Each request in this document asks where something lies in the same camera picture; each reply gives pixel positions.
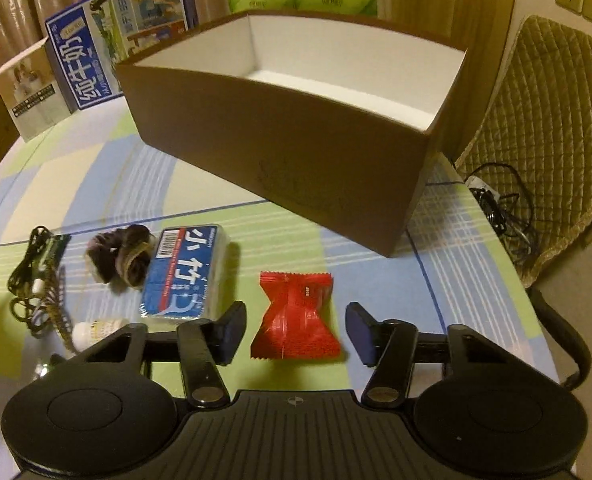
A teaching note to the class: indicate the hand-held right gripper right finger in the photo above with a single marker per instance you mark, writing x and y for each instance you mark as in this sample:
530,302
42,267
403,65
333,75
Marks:
358,330

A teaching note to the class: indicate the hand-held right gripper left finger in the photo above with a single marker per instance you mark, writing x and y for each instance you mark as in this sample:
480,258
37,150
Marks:
236,330

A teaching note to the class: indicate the red snack packet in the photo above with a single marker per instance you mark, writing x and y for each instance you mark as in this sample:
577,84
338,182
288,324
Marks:
293,315

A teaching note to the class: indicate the blue dental floss box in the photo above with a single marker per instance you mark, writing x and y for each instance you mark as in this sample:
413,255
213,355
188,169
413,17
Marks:
186,275

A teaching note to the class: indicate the striped hair clip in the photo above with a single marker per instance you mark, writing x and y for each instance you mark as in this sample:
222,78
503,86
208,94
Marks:
61,315

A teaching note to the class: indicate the white pill bottle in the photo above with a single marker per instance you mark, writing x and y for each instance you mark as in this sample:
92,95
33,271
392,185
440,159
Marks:
101,334

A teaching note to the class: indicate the brown cardboard storage box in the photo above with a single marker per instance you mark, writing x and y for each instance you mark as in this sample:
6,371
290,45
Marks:
276,150

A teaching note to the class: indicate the desktop with checked tablecloth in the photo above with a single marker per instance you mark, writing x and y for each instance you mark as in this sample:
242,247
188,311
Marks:
176,195

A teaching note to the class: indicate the green tube with white cap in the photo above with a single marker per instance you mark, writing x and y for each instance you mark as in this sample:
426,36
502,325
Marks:
53,255

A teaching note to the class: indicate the brown hair scrunchie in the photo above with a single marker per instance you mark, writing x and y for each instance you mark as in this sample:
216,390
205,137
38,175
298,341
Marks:
118,260

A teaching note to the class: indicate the small beige printed box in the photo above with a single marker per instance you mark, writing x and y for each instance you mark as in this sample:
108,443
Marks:
31,95

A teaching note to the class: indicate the white charger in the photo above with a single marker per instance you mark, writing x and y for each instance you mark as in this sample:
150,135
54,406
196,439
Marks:
475,181

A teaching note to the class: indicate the blue milk carton box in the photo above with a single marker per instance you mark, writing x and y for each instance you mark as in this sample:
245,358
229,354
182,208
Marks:
101,50

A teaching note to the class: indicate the beige curtain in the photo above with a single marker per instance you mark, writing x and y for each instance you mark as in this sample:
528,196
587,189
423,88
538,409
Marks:
26,0

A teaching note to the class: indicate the black chair frame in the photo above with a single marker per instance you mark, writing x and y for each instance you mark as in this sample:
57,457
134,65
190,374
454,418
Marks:
573,345

